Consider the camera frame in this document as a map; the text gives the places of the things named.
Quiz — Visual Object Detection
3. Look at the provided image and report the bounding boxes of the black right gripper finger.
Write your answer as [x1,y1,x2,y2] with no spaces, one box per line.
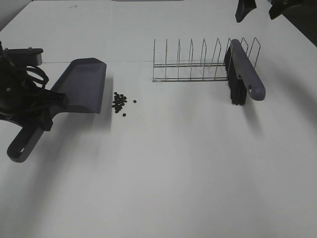
[235,0,257,23]
[268,0,302,20]

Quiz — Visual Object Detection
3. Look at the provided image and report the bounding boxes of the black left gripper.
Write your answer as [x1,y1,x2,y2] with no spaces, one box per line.
[0,61,69,131]

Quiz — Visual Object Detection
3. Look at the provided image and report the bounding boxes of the grey plastic dustpan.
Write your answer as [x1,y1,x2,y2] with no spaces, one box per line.
[7,58,106,163]

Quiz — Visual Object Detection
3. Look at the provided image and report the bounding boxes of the pile of coffee beans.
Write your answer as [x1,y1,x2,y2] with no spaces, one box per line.
[112,92,127,114]

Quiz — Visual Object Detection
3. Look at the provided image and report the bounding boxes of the grey hand brush black bristles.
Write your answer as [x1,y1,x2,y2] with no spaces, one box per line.
[224,39,265,105]

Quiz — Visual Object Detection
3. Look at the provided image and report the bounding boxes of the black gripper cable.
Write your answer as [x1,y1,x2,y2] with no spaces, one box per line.
[21,64,50,90]

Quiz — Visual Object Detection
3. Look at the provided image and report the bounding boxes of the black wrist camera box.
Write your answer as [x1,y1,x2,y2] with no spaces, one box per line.
[4,48,44,66]

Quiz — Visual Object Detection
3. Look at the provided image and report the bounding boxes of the chrome wire dish rack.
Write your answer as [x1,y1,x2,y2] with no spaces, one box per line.
[151,37,261,83]

